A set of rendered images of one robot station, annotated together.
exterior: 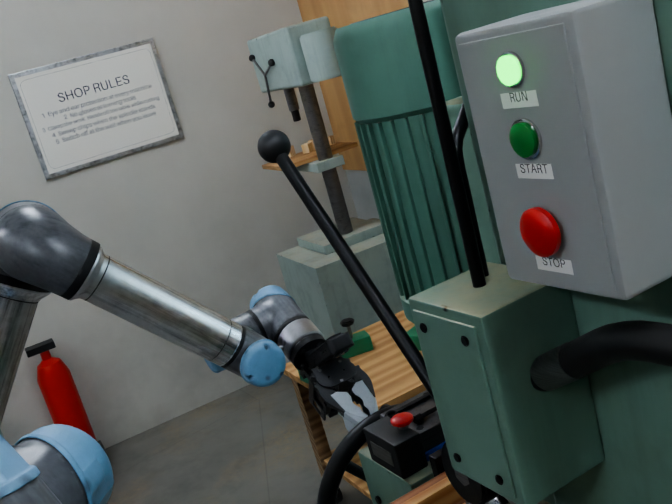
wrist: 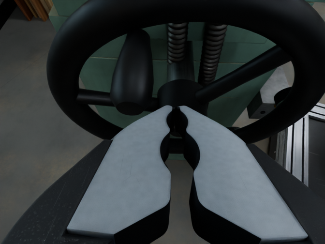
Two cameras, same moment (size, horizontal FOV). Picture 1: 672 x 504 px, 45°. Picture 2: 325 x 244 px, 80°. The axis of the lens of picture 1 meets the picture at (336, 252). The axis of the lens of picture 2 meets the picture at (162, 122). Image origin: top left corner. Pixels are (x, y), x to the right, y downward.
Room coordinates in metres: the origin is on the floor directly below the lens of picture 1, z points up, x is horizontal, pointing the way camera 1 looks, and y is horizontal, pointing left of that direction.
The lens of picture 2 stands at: (1.25, 0.04, 1.01)
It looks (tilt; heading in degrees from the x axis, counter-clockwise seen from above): 63 degrees down; 204
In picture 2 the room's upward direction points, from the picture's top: 3 degrees clockwise
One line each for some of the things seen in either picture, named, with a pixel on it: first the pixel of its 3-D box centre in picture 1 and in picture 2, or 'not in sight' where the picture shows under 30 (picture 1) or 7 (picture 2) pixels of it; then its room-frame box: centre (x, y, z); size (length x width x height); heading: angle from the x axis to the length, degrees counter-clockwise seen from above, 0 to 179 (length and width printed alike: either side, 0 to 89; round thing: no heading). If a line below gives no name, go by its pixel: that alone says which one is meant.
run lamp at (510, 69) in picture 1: (508, 70); not in sight; (0.46, -0.12, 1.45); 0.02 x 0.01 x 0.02; 25
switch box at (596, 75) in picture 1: (571, 147); not in sight; (0.47, -0.15, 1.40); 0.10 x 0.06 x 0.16; 25
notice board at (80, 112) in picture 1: (100, 107); not in sight; (3.70, 0.83, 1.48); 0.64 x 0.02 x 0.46; 113
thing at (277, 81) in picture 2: not in sight; (266, 93); (0.84, 0.16, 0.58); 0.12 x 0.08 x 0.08; 25
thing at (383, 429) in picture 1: (415, 426); not in sight; (0.99, -0.04, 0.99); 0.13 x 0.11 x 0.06; 115
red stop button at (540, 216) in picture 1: (539, 232); not in sight; (0.46, -0.12, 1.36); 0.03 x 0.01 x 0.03; 25
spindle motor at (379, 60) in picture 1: (452, 158); not in sight; (0.82, -0.14, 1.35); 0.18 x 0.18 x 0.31
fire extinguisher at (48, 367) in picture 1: (65, 405); not in sight; (3.39, 1.33, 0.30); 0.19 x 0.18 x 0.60; 23
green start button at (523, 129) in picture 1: (523, 140); not in sight; (0.46, -0.12, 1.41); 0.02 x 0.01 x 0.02; 25
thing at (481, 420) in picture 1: (503, 379); not in sight; (0.56, -0.09, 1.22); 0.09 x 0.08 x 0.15; 25
